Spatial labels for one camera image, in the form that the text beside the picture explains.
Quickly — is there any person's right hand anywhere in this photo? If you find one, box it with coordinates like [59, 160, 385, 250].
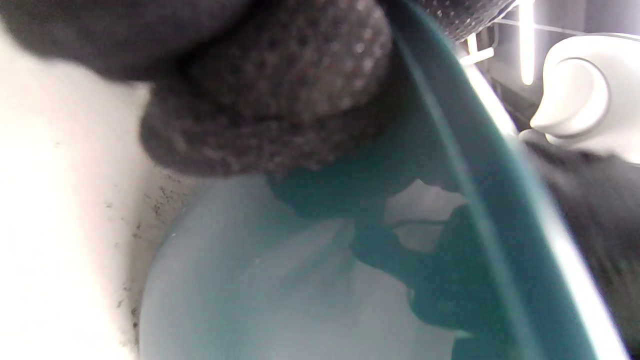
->
[520, 137, 640, 358]

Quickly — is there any person's left hand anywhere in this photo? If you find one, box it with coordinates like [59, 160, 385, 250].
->
[0, 0, 516, 178]

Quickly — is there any teal plastic basin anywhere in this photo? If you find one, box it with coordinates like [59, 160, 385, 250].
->
[140, 0, 631, 360]

